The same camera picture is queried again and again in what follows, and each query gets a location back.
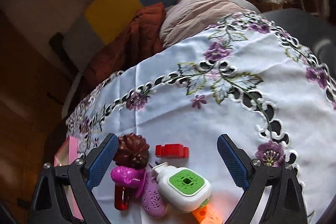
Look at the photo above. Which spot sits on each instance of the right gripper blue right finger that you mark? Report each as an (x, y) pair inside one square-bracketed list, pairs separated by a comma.
[(236, 160)]

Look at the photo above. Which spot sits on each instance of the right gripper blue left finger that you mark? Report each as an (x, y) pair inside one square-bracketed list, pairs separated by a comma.
[(99, 159)]

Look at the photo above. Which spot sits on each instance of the magenta plastic toy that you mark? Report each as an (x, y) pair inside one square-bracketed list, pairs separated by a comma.
[(130, 178)]

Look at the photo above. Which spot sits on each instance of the red translucent cylinder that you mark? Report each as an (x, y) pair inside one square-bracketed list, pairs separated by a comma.
[(121, 197)]

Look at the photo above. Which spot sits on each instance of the orange cube block toy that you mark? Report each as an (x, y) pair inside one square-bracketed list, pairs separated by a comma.
[(206, 214)]

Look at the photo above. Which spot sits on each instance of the white green plug-in device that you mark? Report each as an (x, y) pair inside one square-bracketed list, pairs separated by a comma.
[(181, 186)]

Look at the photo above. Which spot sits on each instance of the purple carved oval case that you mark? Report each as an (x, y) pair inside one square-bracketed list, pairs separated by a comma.
[(152, 201)]

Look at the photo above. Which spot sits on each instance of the red plastic block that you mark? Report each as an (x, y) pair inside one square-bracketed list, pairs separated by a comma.
[(173, 151)]

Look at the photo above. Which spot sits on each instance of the pink edged cardboard box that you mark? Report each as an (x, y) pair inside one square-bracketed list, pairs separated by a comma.
[(66, 155)]

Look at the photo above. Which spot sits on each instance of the white embroidered floral tablecloth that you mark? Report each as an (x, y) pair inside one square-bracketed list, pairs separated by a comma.
[(242, 76)]

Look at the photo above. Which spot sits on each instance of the rust red quilted blanket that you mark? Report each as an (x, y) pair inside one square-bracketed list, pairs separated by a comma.
[(138, 41)]

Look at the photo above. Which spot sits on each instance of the pale pink pillow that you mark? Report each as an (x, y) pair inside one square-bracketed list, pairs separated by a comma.
[(189, 17)]

